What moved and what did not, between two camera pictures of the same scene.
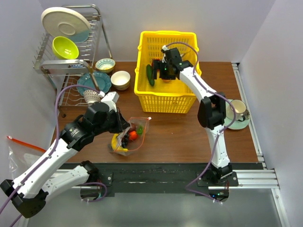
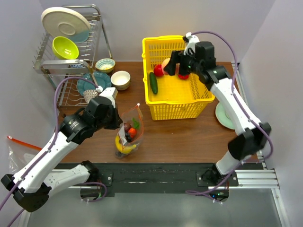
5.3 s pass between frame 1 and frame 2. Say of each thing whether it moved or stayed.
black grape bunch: moved
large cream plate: stayed
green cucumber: moved
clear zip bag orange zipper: moved
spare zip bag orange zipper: stayed
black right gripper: moved
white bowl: stayed
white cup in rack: stayed
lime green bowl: stayed
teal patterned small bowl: stayed
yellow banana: moved
